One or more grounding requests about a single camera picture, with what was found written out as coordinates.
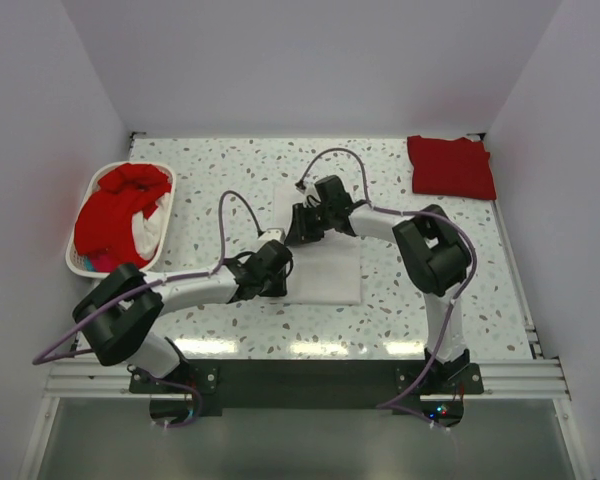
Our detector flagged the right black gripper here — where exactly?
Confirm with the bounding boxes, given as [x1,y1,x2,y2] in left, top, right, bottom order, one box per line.
[285,202,334,246]

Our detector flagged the white t shirt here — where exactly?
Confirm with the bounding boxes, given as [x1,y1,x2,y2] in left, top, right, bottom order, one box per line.
[272,185,363,307]

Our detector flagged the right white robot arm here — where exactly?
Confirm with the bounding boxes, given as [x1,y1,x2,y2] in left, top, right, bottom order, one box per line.
[285,175,476,393]

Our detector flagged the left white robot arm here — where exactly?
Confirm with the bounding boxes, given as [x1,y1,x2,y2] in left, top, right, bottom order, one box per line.
[72,239,294,392]

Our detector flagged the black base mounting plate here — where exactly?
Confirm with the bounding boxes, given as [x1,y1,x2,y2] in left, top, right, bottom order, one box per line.
[129,360,485,426]

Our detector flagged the white clothes in basket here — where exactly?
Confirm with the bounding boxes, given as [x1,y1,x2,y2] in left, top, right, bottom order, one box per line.
[131,193,172,261]

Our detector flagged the white perforated laundry basket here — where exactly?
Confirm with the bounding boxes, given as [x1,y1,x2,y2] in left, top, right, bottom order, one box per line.
[65,160,177,279]

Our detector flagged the folded red t shirt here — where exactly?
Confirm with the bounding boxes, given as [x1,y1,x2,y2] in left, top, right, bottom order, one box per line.
[406,136,497,201]

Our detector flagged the red clothes in basket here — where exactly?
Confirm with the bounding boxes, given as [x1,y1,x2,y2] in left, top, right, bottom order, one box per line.
[73,162,174,274]

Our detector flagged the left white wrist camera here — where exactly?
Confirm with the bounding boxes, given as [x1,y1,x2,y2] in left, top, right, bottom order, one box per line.
[261,228,286,243]

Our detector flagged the aluminium frame rail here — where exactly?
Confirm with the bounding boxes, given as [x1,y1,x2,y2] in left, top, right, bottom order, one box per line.
[19,199,579,480]

